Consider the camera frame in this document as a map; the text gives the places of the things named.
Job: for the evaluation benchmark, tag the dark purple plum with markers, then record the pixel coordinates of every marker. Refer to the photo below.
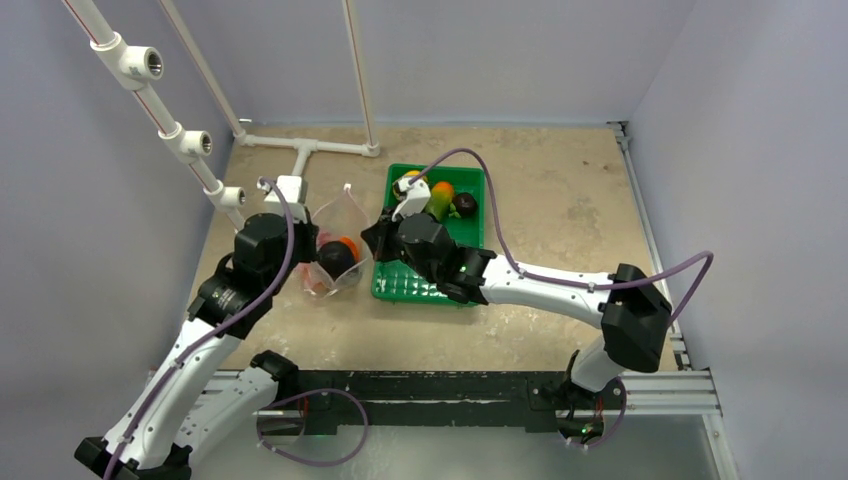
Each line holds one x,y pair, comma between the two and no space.
464,205

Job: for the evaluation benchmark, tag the clear zip top bag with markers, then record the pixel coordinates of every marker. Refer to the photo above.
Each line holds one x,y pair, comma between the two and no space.
343,216

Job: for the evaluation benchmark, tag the purple eggplant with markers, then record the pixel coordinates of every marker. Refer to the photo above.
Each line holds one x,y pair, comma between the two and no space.
336,258

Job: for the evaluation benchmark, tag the yellow bell pepper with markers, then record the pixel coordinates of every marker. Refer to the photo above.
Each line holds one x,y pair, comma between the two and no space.
414,174

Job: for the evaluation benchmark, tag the green plastic tray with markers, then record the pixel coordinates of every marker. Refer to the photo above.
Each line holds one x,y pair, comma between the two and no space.
396,282

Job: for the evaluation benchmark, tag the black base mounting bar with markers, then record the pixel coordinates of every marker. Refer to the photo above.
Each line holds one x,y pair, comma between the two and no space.
535,401

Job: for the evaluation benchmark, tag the white PVC pipe frame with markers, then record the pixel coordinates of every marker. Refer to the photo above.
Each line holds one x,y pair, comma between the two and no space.
137,67

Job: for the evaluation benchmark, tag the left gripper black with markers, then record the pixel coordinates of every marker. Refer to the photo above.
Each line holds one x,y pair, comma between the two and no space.
308,231

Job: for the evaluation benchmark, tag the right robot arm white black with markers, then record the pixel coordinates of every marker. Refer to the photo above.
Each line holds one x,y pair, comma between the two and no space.
630,313

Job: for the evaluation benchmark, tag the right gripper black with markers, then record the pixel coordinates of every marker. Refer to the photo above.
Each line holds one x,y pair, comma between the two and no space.
382,232

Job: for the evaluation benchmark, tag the green orange mango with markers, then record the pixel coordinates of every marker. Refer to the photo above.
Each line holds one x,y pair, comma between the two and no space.
440,201

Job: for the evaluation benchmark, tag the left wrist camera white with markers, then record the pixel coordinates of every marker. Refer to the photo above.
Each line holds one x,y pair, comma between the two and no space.
286,193

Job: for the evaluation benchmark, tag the aluminium frame rail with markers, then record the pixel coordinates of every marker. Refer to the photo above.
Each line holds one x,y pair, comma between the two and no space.
167,431

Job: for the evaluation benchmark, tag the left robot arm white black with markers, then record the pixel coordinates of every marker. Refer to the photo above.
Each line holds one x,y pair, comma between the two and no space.
156,438

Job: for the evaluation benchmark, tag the red tomato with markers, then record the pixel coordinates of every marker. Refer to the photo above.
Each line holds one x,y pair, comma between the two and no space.
313,279

